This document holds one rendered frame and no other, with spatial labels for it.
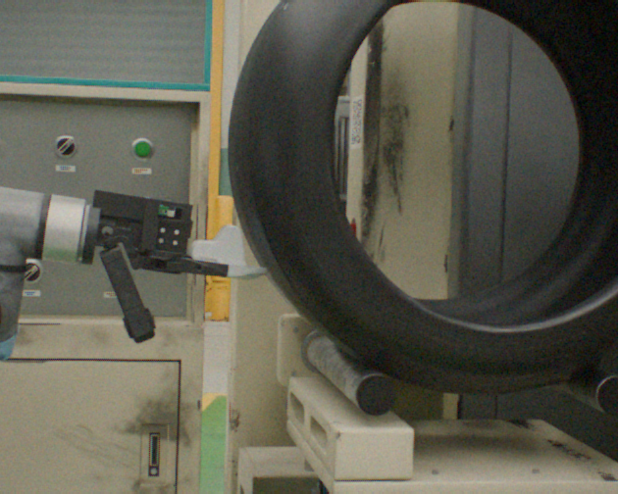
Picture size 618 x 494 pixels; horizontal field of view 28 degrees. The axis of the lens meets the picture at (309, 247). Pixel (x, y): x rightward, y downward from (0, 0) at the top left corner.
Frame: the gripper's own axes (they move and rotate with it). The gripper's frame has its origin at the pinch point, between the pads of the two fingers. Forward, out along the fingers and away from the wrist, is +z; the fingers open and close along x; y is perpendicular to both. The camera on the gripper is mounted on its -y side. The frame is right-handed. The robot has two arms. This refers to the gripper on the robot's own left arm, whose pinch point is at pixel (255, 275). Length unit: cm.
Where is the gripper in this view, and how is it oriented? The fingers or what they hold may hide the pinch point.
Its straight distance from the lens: 143.9
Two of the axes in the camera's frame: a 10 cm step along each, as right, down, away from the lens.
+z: 9.7, 1.5, 1.7
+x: -1.6, -0.6, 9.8
